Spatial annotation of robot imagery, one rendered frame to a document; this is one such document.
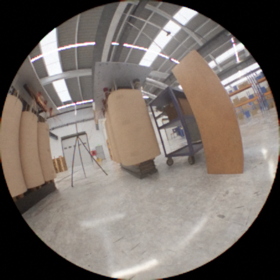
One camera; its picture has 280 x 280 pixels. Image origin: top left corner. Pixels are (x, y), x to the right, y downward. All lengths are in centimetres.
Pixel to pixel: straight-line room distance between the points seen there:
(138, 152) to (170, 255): 84
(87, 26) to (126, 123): 958
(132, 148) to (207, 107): 74
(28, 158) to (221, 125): 181
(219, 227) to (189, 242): 12
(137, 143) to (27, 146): 138
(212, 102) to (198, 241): 70
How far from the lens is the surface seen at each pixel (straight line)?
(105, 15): 440
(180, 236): 41
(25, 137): 142
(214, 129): 66
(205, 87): 69
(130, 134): 91
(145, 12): 1031
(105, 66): 122
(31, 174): 135
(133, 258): 41
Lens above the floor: 36
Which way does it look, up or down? 4 degrees up
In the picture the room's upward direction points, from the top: 16 degrees counter-clockwise
